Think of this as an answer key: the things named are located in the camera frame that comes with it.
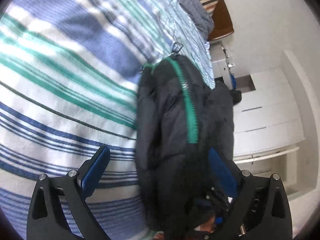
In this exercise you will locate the white desk with drawers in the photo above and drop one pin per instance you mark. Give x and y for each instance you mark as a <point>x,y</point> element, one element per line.
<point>223,69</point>

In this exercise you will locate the blue checked pillow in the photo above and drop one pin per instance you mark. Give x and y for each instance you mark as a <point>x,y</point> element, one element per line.
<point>200,17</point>

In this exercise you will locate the black puffer jacket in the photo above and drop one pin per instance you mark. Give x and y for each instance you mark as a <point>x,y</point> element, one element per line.
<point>184,138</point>

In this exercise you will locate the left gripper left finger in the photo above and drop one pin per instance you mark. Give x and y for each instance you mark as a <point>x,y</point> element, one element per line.
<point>46,219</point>

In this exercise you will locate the striped blue green duvet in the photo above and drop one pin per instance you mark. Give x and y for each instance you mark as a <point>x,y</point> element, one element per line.
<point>69,77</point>

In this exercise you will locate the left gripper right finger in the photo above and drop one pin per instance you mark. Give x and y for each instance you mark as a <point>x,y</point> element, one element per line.
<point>259,208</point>

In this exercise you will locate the wooden headboard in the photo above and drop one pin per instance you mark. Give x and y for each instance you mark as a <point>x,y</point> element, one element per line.
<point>223,25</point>

